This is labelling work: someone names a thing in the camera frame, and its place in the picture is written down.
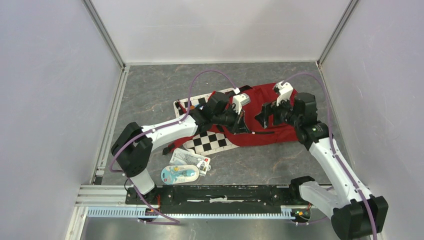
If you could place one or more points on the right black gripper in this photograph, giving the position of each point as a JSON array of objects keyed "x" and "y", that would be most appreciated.
[{"x": 269, "y": 108}]

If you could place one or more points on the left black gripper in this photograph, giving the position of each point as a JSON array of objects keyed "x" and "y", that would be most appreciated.
[{"x": 238, "y": 125}]

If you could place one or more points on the blue packaged correction tape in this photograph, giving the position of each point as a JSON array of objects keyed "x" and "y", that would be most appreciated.
[{"x": 179, "y": 174}]

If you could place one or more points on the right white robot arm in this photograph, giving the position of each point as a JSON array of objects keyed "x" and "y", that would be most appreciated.
[{"x": 353, "y": 210}]

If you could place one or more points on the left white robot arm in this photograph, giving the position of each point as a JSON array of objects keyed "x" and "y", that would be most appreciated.
[{"x": 133, "y": 147}]

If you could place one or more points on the black white chess mat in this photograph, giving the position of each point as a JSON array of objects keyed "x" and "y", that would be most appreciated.
[{"x": 209, "y": 142}]

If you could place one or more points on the packaged ruler set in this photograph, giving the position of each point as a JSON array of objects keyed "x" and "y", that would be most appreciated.
[{"x": 183, "y": 157}]

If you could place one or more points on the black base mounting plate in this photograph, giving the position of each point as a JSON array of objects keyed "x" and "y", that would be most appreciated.
[{"x": 218, "y": 199}]

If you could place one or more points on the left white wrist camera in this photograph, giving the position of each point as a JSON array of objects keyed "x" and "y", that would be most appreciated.
[{"x": 239, "y": 100}]

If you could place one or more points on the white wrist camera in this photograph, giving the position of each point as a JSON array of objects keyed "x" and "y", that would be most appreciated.
[
  {"x": 239, "y": 100},
  {"x": 284, "y": 91}
]

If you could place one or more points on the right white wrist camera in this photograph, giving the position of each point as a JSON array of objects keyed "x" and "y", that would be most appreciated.
[{"x": 284, "y": 91}]

